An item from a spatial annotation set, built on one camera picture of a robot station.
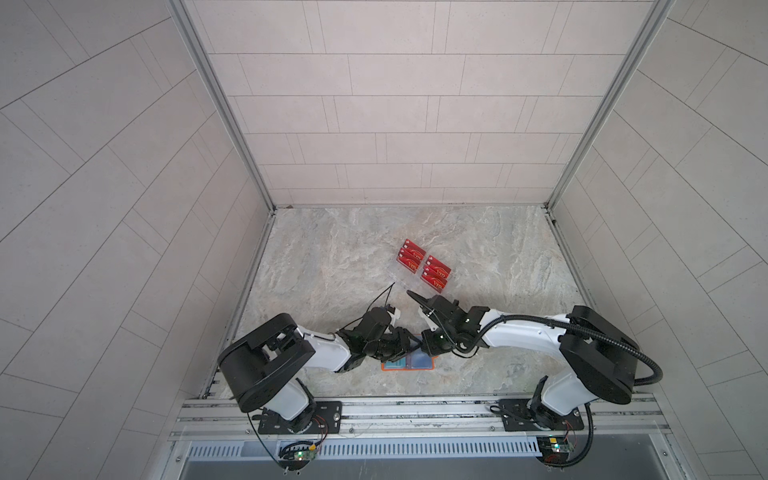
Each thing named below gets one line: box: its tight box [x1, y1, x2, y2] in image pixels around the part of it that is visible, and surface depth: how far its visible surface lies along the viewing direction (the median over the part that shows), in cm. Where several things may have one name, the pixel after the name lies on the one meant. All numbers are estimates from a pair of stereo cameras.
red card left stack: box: [396, 238, 427, 274], surface depth 95 cm
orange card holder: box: [381, 348, 437, 371], surface depth 80 cm
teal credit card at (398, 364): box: [386, 357, 407, 369], surface depth 80 cm
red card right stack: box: [420, 255, 451, 293], surface depth 91 cm
